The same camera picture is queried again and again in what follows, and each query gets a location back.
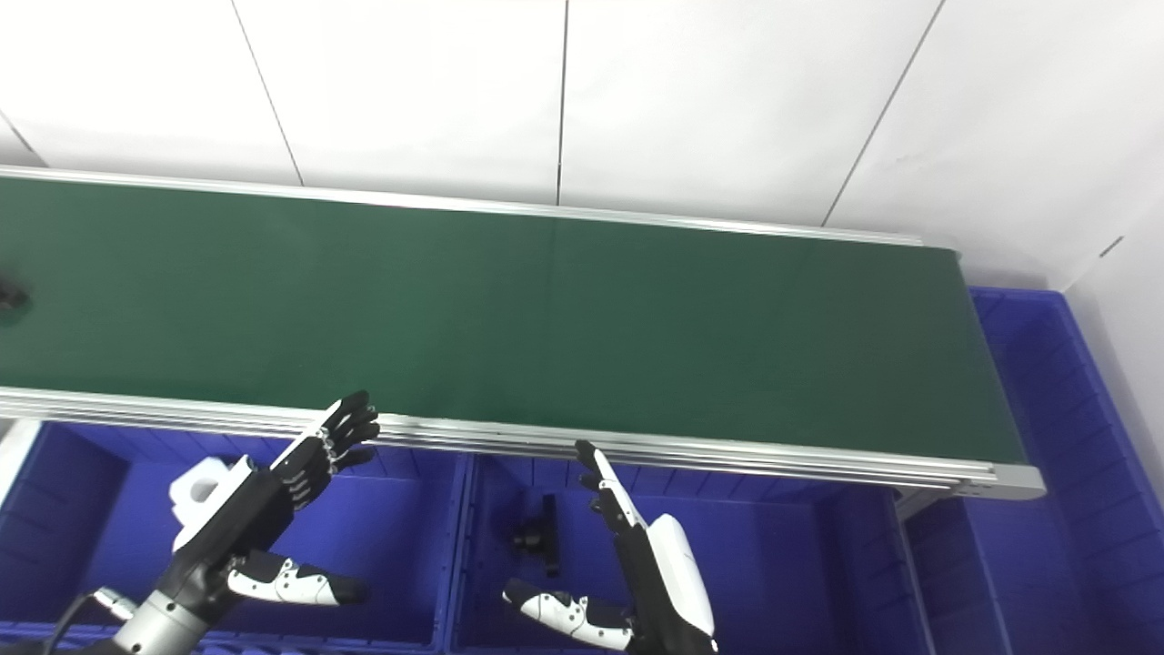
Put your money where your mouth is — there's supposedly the white block part with hole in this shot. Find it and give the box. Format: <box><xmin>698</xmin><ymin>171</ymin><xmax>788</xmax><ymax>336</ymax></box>
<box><xmin>170</xmin><ymin>458</ymin><xmax>260</xmax><ymax>551</ymax></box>

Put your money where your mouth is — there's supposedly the black flanged part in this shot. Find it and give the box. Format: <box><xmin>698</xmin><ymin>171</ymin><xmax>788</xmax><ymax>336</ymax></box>
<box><xmin>0</xmin><ymin>276</ymin><xmax>34</xmax><ymax>326</ymax></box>

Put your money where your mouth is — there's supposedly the large blue plastic bin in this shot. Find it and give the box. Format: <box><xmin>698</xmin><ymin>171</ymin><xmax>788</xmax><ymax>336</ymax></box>
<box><xmin>900</xmin><ymin>287</ymin><xmax>1164</xmax><ymax>655</ymax></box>

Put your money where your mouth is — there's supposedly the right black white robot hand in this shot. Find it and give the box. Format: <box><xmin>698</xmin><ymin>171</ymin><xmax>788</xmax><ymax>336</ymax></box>
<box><xmin>503</xmin><ymin>440</ymin><xmax>719</xmax><ymax>655</ymax></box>

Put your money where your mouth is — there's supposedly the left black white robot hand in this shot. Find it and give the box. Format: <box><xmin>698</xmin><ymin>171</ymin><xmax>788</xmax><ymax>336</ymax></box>
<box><xmin>155</xmin><ymin>391</ymin><xmax>381</xmax><ymax>609</ymax></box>

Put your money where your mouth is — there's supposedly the white board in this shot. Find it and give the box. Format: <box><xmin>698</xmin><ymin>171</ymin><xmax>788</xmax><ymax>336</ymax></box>
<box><xmin>0</xmin><ymin>420</ymin><xmax>42</xmax><ymax>506</ymax></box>

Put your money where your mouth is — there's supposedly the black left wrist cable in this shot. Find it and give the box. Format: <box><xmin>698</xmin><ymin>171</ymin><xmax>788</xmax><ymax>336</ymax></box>
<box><xmin>41</xmin><ymin>587</ymin><xmax>139</xmax><ymax>655</ymax></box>

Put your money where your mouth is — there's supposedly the black bracket part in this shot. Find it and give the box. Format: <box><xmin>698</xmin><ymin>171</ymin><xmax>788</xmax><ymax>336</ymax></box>
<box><xmin>512</xmin><ymin>493</ymin><xmax>561</xmax><ymax>578</ymax></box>

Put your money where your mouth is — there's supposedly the green conveyor belt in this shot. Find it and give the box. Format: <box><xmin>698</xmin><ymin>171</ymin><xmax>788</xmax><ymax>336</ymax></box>
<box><xmin>0</xmin><ymin>177</ymin><xmax>1029</xmax><ymax>465</ymax></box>
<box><xmin>0</xmin><ymin>166</ymin><xmax>1047</xmax><ymax>519</ymax></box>

